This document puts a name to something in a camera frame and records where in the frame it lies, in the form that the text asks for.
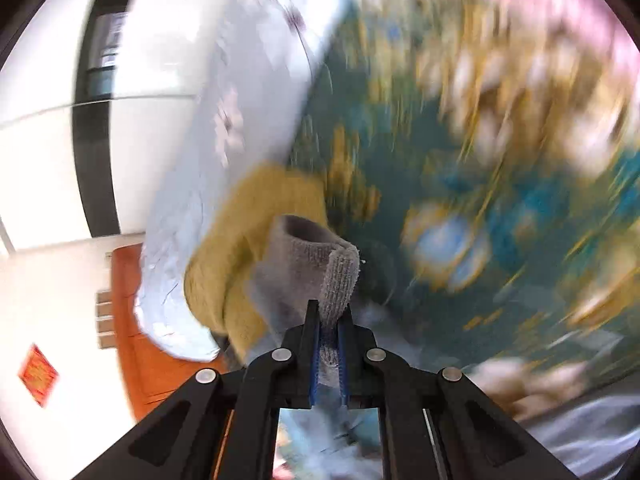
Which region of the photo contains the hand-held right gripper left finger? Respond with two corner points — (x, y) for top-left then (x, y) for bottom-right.
(70, 300), (321, 480)

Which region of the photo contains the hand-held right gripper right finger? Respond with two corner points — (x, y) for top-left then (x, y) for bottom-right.
(338, 307), (581, 480)

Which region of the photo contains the grey and mustard knit garment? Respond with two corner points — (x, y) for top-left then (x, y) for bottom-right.
(183, 162), (362, 386)

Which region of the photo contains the orange wooden door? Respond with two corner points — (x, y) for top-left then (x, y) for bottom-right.
(107, 243), (246, 422)

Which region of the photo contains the teal floral bed sheet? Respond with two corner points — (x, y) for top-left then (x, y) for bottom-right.
(280, 0), (640, 396)

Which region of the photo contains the grey cloth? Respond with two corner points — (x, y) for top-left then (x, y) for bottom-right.
(520, 385), (640, 478)

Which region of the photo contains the light blue floral quilt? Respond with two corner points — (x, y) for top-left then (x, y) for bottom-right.
(134, 0), (366, 364)

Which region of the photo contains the pink cloth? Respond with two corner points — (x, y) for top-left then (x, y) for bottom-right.
(445, 0), (640, 106)

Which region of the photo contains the red paper wall decoration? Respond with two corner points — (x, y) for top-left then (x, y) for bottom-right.
(18, 344), (60, 408)

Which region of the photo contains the black wall column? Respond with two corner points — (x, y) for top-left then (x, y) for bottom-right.
(71, 0), (151, 239)

